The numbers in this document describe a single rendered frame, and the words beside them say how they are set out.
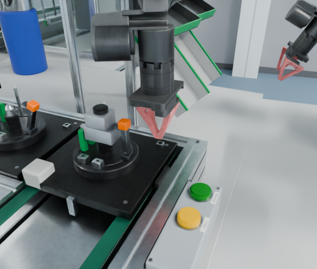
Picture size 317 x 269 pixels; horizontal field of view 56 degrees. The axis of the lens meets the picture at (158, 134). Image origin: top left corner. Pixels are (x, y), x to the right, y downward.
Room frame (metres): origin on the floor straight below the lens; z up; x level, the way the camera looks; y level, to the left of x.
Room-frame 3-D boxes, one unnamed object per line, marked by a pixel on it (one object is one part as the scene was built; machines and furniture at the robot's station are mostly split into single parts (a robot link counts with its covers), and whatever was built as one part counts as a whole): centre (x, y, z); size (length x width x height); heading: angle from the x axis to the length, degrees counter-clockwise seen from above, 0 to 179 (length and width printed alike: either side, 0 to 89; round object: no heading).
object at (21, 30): (1.39, 0.61, 0.99); 0.16 x 0.16 x 0.27
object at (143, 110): (0.49, 0.00, 1.10); 0.07 x 0.07 x 0.09; 68
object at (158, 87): (0.48, 0.00, 1.17); 0.10 x 0.07 x 0.07; 158
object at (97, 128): (0.53, 0.12, 1.06); 0.08 x 0.04 x 0.07; 68
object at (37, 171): (0.47, 0.24, 0.97); 0.05 x 0.05 x 0.04; 67
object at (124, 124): (0.51, 0.07, 1.04); 0.04 x 0.02 x 0.08; 67
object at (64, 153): (0.53, 0.11, 0.96); 0.24 x 0.24 x 0.02; 67
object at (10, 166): (0.63, 0.35, 1.01); 0.24 x 0.24 x 0.13; 67
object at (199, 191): (0.43, -0.08, 0.96); 0.04 x 0.04 x 0.02
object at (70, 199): (0.41, 0.16, 0.95); 0.01 x 0.01 x 0.04; 67
